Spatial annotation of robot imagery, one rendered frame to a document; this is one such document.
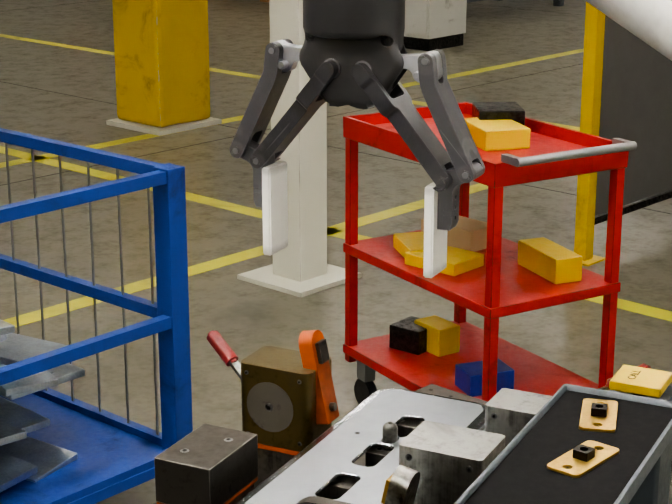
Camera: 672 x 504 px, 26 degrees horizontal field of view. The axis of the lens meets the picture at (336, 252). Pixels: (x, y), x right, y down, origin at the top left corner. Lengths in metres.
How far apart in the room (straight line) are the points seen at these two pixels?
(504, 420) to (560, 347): 3.33
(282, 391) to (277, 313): 3.50
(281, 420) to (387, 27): 1.04
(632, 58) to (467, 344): 2.10
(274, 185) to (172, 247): 2.56
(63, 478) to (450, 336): 1.33
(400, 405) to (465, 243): 2.39
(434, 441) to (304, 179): 4.11
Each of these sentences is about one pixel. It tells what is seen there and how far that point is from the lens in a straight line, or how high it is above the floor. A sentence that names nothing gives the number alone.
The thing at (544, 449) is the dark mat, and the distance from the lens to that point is 1.52.
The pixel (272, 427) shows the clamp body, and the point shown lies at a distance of 2.03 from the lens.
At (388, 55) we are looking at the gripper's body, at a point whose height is 1.61.
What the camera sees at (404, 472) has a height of 1.11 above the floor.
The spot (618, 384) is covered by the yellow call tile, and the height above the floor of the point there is 1.16.
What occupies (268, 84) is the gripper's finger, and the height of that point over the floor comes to 1.58.
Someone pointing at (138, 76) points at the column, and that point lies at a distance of 8.81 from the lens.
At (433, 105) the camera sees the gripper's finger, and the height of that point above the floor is 1.58.
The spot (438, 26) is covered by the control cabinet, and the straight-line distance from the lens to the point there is 11.96.
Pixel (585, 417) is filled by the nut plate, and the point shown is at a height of 1.16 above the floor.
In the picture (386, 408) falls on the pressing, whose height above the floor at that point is 1.00.
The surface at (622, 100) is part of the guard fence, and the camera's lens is 6.29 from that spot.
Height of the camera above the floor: 1.77
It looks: 16 degrees down
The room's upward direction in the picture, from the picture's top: straight up
